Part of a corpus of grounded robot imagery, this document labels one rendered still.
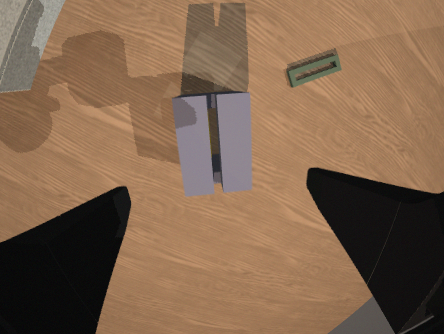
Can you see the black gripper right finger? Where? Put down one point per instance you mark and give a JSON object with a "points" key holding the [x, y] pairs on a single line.
{"points": [[394, 236]]}

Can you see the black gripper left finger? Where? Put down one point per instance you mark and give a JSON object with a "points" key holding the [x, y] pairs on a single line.
{"points": [[54, 277]]}

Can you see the dark green slotted holder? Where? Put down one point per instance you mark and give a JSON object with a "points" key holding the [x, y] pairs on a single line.
{"points": [[291, 74]]}

